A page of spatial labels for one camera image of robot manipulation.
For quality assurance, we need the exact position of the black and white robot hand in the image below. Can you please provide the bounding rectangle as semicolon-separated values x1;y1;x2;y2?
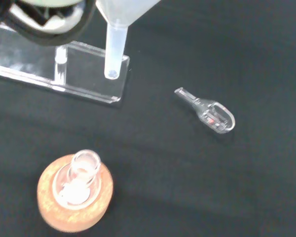
0;0;97;46

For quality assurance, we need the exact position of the clear acrylic funnel stand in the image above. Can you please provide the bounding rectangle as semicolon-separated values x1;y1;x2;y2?
0;24;131;106

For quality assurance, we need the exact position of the small round-bottom glass flask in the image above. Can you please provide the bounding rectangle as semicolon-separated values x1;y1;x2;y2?
52;149;102;210

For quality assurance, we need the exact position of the black bench cloth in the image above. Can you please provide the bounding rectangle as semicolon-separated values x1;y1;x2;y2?
0;0;296;237

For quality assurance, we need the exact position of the cork ring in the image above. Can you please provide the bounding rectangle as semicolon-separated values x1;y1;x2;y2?
37;153;114;233

